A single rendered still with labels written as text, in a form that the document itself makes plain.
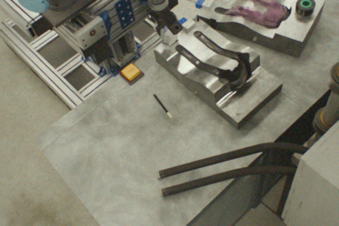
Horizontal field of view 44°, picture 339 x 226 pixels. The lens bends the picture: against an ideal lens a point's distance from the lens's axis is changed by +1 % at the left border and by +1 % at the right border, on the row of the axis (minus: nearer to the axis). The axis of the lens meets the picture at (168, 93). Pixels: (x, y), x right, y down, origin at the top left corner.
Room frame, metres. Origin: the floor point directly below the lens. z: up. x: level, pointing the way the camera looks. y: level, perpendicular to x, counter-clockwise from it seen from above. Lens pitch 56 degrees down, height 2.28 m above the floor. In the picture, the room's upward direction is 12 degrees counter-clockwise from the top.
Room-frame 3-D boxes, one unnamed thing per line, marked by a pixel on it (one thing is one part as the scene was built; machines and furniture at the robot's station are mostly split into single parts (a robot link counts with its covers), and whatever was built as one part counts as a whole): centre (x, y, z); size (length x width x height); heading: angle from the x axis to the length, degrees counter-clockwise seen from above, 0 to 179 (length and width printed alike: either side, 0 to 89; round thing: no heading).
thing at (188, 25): (1.31, -0.13, 0.89); 0.13 x 0.05 x 0.05; 32
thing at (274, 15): (1.31, -0.47, 0.90); 0.26 x 0.18 x 0.08; 49
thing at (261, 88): (1.05, -0.22, 0.87); 0.50 x 0.26 x 0.14; 32
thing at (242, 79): (1.07, -0.22, 0.92); 0.35 x 0.16 x 0.09; 32
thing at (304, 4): (1.22, -0.65, 0.93); 0.08 x 0.08 x 0.04
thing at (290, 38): (1.31, -0.48, 0.86); 0.50 x 0.26 x 0.11; 49
